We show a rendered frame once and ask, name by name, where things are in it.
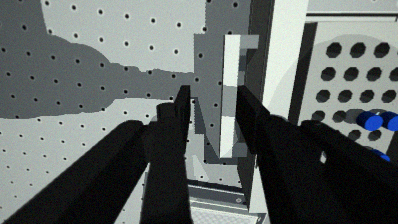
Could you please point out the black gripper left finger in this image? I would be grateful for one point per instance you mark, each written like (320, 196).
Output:
(96, 187)

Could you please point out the white sealed well plate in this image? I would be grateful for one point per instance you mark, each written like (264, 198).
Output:
(206, 211)

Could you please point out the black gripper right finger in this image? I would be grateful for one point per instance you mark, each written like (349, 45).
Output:
(295, 186)

